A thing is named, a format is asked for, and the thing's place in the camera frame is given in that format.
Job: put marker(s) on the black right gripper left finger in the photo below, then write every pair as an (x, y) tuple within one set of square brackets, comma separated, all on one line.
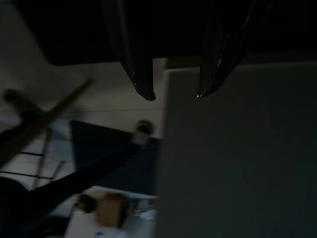
[(133, 54)]

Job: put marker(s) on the wooden table leg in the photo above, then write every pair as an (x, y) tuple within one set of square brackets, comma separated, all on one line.
[(42, 124)]

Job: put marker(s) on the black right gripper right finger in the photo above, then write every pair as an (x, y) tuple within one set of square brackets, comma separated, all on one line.
[(220, 57)]

